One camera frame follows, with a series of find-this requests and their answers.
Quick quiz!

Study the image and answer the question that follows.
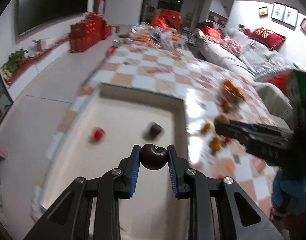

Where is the yellow plum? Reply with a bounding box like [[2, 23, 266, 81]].
[[223, 102, 237, 113], [214, 114, 230, 125]]

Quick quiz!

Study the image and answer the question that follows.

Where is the person's right forearm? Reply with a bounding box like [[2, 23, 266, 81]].
[[271, 166, 306, 217]]

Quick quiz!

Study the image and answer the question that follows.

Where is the clear plastic bag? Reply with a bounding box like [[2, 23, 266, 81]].
[[161, 29, 180, 50]]

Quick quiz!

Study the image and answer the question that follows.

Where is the cherry tomato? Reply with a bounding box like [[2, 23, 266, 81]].
[[91, 127, 107, 143]]

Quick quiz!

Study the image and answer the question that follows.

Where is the dark window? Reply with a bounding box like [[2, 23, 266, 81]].
[[159, 0, 185, 10]]

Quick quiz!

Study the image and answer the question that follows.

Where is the large red pillow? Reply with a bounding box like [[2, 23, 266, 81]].
[[250, 27, 286, 50]]

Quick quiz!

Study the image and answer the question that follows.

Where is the black wall television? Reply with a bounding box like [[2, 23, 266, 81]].
[[17, 0, 94, 36]]

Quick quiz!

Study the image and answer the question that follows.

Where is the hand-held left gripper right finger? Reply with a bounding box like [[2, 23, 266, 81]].
[[167, 144, 285, 240]]

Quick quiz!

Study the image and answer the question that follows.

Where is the glass fruit bowl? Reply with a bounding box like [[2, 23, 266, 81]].
[[217, 79, 246, 112]]

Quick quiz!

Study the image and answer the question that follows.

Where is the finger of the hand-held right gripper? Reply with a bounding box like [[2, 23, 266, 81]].
[[215, 119, 294, 144], [242, 140, 293, 167]]

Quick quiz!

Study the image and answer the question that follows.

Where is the white tall cabinet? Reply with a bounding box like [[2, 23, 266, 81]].
[[105, 0, 147, 27]]

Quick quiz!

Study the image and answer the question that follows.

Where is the pink blanket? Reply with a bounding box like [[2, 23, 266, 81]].
[[222, 37, 245, 55]]

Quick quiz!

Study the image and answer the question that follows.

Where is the red sofa cushion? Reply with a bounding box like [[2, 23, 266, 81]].
[[270, 73, 291, 98]]

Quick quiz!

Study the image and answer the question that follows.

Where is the white television console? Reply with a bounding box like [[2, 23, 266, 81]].
[[0, 36, 71, 95]]

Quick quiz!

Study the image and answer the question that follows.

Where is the red cloth pile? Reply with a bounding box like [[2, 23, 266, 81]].
[[151, 9, 181, 30]]

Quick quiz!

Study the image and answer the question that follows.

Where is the dark purple plum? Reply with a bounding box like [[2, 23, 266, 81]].
[[140, 144, 168, 171], [143, 121, 165, 140]]

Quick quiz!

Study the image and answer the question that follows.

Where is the grey leather tray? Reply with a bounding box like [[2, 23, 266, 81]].
[[30, 82, 191, 240]]

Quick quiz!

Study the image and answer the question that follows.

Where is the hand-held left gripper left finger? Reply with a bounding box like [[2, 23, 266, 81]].
[[24, 144, 141, 240]]

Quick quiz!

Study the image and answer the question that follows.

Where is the yellow tomato near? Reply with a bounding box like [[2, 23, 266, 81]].
[[209, 135, 222, 155]]

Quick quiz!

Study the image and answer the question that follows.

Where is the small red pillow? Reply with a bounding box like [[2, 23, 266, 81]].
[[203, 25, 223, 38]]

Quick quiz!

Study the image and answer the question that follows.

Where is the checkered tablecloth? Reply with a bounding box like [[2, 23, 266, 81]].
[[30, 39, 278, 230]]

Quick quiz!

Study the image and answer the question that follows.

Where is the green potted plant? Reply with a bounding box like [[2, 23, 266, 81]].
[[1, 48, 29, 78]]

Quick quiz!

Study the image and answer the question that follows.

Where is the small white box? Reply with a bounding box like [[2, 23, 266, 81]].
[[31, 38, 51, 52]]

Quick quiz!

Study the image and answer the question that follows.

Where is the light grey sofa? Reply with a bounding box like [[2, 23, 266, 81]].
[[197, 26, 297, 120]]

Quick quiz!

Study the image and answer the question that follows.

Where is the dark glass cabinet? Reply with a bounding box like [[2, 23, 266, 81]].
[[0, 62, 14, 130]]

